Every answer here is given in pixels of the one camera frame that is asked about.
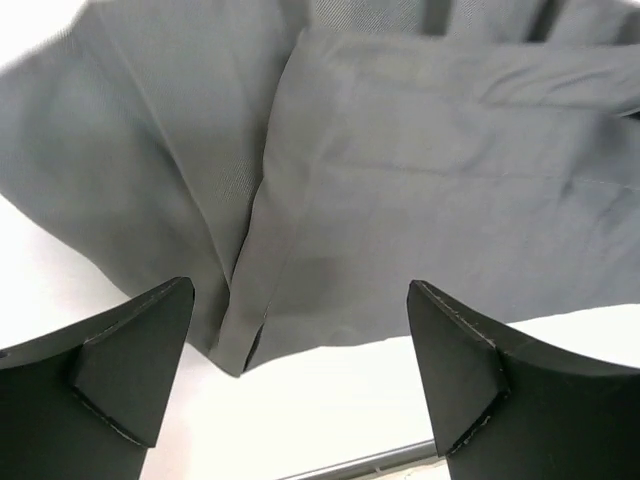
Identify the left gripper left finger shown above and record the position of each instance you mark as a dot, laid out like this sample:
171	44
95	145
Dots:
87	401

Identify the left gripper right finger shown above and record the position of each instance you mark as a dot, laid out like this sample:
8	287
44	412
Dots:
504	405

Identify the grey pleated skirt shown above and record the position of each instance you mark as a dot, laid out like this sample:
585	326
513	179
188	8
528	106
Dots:
302	162

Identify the aluminium table rail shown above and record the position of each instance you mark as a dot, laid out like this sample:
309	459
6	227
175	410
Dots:
390	461

